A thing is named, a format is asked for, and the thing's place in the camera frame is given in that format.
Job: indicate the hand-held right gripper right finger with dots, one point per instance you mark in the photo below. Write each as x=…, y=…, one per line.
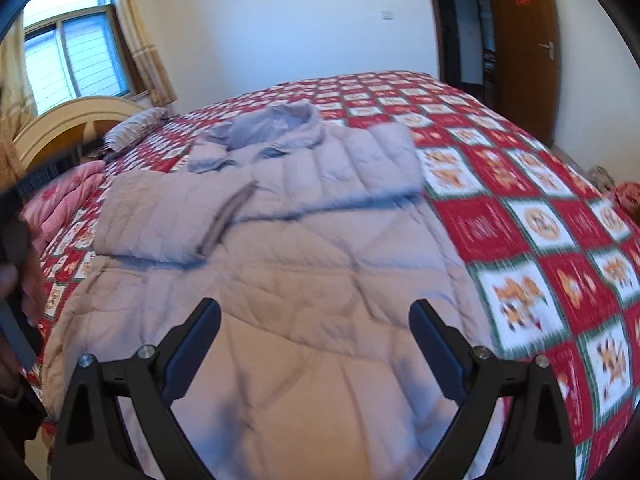
x=442, y=355

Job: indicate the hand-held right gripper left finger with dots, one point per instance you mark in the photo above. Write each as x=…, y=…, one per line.
x=186, y=355

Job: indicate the light grey down jacket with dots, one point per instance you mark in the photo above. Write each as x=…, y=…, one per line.
x=300, y=260

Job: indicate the pink quilt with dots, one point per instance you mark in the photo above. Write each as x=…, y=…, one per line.
x=60, y=205

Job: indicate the wooden bed headboard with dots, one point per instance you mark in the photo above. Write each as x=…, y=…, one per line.
x=65, y=125

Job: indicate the red printed bedspread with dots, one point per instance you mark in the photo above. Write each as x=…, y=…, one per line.
x=500, y=220

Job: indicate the striped pillow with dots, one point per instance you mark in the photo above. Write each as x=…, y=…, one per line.
x=132, y=130

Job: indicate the window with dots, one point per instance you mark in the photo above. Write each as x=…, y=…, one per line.
x=75, y=55

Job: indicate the beige curtain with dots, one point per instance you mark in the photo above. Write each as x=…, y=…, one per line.
x=145, y=55

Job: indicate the brown wooden door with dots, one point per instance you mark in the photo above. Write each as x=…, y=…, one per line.
x=525, y=60

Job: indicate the white wall switch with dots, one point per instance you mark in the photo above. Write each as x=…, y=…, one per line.
x=387, y=15

